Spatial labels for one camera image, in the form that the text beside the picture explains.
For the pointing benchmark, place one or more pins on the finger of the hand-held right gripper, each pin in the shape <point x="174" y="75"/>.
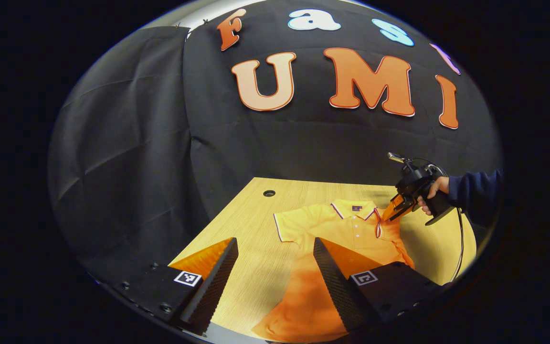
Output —
<point x="392" y="210"/>

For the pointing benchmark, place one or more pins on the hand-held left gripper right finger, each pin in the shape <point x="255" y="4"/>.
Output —
<point x="334" y="286"/>

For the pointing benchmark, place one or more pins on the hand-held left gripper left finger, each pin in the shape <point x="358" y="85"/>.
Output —
<point x="210" y="289"/>

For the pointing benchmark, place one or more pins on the orange polo T-shirt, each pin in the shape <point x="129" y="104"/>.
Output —
<point x="337" y="234"/>

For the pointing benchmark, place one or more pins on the black backdrop cloth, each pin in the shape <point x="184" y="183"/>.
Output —
<point x="256" y="143"/>

